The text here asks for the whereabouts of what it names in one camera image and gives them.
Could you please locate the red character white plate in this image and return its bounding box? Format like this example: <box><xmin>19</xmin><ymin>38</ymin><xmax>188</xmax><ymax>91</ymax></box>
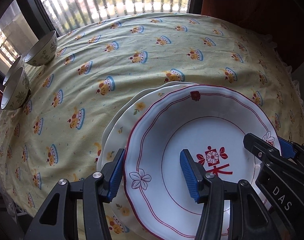
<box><xmin>124</xmin><ymin>85</ymin><xmax>280</xmax><ymax>239</ymax></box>

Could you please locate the scalloped yellow flower plate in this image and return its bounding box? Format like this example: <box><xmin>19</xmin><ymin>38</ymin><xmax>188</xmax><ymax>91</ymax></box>
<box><xmin>102</xmin><ymin>81</ymin><xmax>196</xmax><ymax>148</ymax></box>

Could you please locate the yellow cake print tablecloth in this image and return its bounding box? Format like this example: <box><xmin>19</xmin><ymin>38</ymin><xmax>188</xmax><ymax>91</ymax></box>
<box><xmin>0</xmin><ymin>11</ymin><xmax>304</xmax><ymax>235</ymax></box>

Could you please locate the black window frame post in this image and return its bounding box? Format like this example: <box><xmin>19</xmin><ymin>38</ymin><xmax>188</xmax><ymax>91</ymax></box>
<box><xmin>26</xmin><ymin>0</ymin><xmax>56</xmax><ymax>39</ymax></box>

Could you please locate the red curtain right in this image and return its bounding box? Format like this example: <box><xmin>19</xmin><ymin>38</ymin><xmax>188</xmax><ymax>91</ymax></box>
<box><xmin>201</xmin><ymin>0</ymin><xmax>304</xmax><ymax>31</ymax></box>

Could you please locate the floral ceramic bowl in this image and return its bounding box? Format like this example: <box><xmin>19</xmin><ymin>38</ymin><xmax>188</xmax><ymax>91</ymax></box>
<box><xmin>0</xmin><ymin>67</ymin><xmax>30</xmax><ymax>111</ymax></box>

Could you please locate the beaded rim floral plate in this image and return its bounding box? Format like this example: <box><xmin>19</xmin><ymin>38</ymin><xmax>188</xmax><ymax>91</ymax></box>
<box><xmin>97</xmin><ymin>83</ymin><xmax>200</xmax><ymax>240</ymax></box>

